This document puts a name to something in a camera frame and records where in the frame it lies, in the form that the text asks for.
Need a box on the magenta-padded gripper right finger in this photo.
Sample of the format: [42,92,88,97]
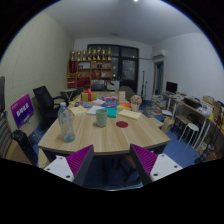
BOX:
[129,143,184,186]

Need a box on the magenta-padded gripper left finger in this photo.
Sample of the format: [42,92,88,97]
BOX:
[43,143,95,187]

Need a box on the clear plastic water bottle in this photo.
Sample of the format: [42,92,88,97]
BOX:
[57,101,76,144]

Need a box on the light wooden low stool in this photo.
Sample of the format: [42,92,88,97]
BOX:
[146,114,167,130]

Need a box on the flat round red coaster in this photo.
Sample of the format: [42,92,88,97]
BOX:
[115,120,130,129]

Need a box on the pale green cup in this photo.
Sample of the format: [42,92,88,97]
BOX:
[95,108,109,128]

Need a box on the beige envelope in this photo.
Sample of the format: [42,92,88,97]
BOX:
[117,108,143,121]

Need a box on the beige notepad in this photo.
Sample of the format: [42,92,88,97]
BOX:
[69,105,88,117]

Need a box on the white printed paper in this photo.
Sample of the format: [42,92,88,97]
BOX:
[86,105,105,116]

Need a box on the white round stool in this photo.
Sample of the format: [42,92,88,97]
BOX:
[178,122,200,151]

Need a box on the black chair backrest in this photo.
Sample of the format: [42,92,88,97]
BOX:
[10,129,39,167]

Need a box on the teal book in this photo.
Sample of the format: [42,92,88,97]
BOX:
[105,107,118,118]

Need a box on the stack of books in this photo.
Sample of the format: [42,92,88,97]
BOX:
[151,94,168,116]

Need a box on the orange book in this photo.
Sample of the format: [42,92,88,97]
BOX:
[116,102,132,111]

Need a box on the yellow gift box red ribbon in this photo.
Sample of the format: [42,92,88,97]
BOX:
[80,88,98,103]

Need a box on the black office chair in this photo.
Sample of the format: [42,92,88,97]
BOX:
[32,85,69,129]

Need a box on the orange standing card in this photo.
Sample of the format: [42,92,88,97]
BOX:
[117,90,127,103]

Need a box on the pink box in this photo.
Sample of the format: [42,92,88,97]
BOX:
[101,95,118,103]

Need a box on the cluttered wooden side desk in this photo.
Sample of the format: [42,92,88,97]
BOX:
[173,94,224,161]

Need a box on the small round grey table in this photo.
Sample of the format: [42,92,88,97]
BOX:
[60,87,78,101]

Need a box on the beige upholstered chair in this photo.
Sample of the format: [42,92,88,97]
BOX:
[119,85,137,101]

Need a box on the black tripod stand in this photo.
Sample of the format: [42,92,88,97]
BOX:
[141,70,148,101]

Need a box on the purple sign board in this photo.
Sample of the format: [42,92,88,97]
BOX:
[9,93,35,129]

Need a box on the black computer monitor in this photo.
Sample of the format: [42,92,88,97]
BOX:
[165,81,179,94]

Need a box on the wooden shelf unit with trophies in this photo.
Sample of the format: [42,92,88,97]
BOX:
[66,47,114,90]

